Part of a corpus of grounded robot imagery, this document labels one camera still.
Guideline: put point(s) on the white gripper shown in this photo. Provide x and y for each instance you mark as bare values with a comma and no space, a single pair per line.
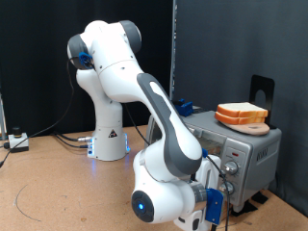
211,173

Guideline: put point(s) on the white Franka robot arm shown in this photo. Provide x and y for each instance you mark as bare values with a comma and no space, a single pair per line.
128,77

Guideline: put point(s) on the silver oven knob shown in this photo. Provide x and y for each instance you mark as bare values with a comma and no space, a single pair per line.
231,167
229,188

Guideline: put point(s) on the silver toaster oven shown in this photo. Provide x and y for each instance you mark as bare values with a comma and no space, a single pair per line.
256,154

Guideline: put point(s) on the black tape piece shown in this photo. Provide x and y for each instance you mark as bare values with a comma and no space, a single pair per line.
260,197

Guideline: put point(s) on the round wooden board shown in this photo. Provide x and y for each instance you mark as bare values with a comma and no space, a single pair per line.
253,130

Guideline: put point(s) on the black metal bookend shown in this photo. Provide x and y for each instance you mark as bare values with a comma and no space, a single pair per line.
256,83

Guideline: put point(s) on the grey metal pole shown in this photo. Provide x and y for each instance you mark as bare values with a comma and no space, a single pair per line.
173,48

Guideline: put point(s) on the grey curtain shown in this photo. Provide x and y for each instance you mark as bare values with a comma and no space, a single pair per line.
240,38

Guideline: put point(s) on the grey box black button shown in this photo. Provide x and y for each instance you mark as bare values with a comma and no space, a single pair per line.
18,142

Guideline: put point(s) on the thin metal stand leg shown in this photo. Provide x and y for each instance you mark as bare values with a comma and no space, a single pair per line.
2,118

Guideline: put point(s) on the black curtain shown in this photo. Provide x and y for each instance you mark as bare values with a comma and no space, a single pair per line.
32,48

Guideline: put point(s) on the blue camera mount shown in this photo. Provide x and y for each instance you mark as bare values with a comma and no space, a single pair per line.
214,205

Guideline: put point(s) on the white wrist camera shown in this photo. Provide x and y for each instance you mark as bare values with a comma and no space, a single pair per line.
189,223

